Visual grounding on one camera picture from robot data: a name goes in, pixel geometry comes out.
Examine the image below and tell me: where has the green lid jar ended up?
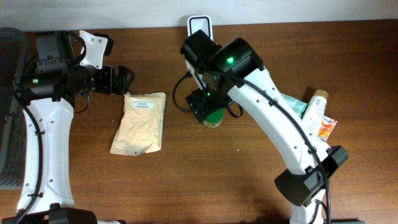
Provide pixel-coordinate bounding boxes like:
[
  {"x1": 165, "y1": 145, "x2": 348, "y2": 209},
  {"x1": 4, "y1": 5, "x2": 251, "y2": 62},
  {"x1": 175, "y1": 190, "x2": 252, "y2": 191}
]
[{"x1": 203, "y1": 109, "x2": 224, "y2": 128}]

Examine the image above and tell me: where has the beige grain pouch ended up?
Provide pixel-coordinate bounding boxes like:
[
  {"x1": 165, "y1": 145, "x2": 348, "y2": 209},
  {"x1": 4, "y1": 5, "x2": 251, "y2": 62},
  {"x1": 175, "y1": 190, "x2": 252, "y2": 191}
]
[{"x1": 110, "y1": 92, "x2": 165, "y2": 156}]

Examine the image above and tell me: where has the teal snack packet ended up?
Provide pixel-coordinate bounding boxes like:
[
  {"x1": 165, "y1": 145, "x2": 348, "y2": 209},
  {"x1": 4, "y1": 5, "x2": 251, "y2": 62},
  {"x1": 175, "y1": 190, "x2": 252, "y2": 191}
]
[{"x1": 281, "y1": 93, "x2": 308, "y2": 119}]

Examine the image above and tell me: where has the white tube gold cap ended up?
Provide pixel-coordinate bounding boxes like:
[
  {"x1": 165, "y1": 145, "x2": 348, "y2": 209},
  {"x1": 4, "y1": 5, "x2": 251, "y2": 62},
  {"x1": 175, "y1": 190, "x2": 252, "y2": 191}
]
[{"x1": 302, "y1": 90, "x2": 328, "y2": 136}]

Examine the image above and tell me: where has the orange tissue pack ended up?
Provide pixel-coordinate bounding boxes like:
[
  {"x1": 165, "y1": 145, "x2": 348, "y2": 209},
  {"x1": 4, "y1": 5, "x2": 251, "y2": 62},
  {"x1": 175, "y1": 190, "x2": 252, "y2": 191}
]
[{"x1": 317, "y1": 116, "x2": 338, "y2": 141}]

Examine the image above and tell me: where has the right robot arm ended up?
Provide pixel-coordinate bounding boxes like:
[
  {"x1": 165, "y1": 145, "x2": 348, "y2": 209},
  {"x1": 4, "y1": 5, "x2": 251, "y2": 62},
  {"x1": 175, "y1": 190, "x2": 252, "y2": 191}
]
[{"x1": 180, "y1": 30, "x2": 348, "y2": 223}]

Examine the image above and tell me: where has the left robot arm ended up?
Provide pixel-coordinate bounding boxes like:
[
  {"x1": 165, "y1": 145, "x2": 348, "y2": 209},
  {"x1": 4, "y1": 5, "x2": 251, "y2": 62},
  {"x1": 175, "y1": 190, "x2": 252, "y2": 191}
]
[{"x1": 1, "y1": 27, "x2": 135, "y2": 224}]

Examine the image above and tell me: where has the grey plastic mesh basket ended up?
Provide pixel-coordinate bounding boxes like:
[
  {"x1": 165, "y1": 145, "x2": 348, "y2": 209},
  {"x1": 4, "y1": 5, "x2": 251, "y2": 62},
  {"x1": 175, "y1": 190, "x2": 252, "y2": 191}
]
[{"x1": 1, "y1": 27, "x2": 29, "y2": 190}]

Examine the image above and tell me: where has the left black camera cable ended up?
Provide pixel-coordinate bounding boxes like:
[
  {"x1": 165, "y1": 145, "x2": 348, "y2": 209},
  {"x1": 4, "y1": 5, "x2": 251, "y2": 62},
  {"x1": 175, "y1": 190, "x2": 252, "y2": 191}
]
[{"x1": 14, "y1": 30, "x2": 91, "y2": 224}]

